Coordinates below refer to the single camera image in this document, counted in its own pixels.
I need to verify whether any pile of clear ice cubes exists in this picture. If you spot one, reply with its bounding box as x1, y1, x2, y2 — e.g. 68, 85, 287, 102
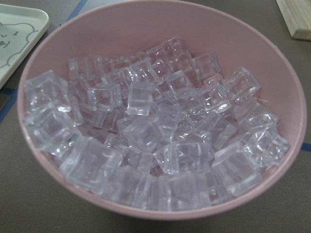
23, 51, 290, 212

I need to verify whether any white bear tray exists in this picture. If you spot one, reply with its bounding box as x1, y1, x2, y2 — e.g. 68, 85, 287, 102
0, 4, 50, 87

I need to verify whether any wooden block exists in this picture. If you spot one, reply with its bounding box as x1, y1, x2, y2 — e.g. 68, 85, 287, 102
276, 0, 311, 41

